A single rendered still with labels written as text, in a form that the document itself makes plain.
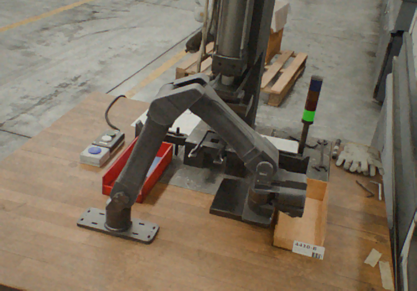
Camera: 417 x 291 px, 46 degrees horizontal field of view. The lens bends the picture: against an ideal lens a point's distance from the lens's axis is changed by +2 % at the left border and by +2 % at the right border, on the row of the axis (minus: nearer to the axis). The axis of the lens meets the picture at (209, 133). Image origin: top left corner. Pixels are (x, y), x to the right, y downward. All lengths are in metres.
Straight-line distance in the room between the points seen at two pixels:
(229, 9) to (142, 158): 0.47
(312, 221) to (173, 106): 0.57
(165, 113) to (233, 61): 0.39
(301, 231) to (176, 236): 0.33
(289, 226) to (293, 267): 0.15
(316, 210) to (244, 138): 0.46
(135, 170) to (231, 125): 0.26
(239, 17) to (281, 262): 0.64
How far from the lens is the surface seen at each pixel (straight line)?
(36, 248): 1.23
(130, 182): 1.13
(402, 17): 4.37
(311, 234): 1.32
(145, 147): 1.08
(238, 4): 1.31
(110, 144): 1.55
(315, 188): 1.44
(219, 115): 1.01
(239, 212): 1.31
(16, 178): 1.47
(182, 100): 0.99
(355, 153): 1.72
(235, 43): 1.33
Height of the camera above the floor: 1.71
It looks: 28 degrees down
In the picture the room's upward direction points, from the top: 6 degrees clockwise
